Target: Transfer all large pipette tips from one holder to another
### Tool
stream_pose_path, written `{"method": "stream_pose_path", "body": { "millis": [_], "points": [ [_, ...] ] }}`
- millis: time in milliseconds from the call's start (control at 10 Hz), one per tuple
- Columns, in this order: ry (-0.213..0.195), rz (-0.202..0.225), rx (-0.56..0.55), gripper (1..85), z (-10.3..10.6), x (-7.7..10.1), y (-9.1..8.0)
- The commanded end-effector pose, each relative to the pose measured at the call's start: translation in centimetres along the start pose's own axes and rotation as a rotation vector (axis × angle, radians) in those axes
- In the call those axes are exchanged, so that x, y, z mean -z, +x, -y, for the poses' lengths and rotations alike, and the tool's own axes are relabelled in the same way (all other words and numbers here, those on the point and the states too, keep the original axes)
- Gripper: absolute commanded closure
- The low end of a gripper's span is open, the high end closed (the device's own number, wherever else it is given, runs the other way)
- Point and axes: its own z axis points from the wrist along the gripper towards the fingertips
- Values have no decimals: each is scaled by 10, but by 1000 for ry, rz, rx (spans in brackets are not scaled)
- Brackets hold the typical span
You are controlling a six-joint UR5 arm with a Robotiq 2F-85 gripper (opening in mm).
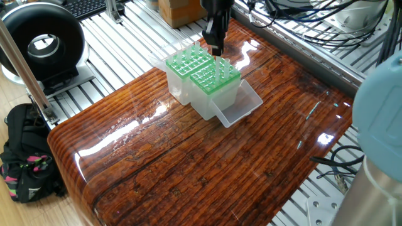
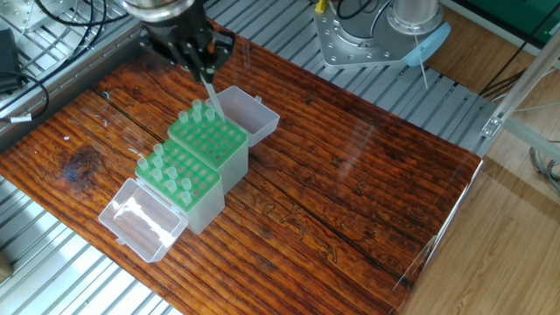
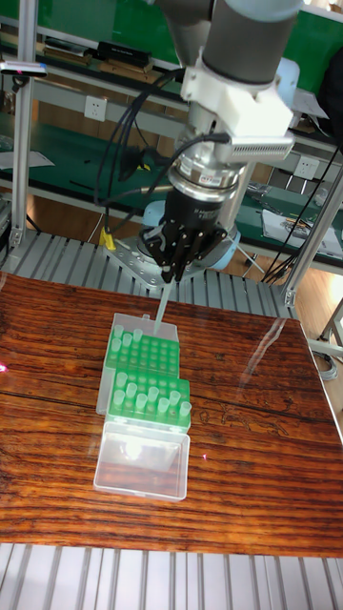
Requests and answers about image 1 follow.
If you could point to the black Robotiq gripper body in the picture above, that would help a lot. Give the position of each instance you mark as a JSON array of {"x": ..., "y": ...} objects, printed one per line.
[{"x": 217, "y": 10}]

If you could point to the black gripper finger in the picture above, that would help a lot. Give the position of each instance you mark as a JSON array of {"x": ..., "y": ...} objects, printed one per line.
[
  {"x": 208, "y": 35},
  {"x": 218, "y": 39}
]

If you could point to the green rack clear tip box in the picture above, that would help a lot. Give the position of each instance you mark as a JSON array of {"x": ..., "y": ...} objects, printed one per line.
[
  {"x": 176, "y": 88},
  {"x": 220, "y": 100}
]

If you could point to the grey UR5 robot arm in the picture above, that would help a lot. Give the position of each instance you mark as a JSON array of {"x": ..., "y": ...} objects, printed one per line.
[{"x": 383, "y": 125}]

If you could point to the brown cardboard box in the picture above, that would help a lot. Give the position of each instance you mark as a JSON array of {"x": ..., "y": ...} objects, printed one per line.
[{"x": 176, "y": 9}]

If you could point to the black keyboard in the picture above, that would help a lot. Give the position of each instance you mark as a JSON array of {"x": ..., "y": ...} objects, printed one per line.
[{"x": 85, "y": 6}]

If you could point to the glossy wooden table board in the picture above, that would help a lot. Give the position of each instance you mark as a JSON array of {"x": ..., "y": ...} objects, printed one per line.
[{"x": 188, "y": 163}]

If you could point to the perforated silver metal plate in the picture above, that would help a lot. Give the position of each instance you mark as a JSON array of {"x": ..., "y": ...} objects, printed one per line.
[{"x": 355, "y": 19}]

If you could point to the black backpack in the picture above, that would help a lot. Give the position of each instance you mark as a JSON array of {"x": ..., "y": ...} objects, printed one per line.
[{"x": 25, "y": 157}]

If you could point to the short aluminium post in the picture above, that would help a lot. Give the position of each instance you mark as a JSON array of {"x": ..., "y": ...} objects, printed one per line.
[{"x": 115, "y": 9}]

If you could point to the aluminium frame post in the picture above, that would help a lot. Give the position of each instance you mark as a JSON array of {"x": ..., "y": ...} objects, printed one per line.
[{"x": 28, "y": 81}]

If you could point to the silver robot mount plate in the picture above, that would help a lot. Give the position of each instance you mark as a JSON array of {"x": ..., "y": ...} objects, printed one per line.
[{"x": 323, "y": 213}]

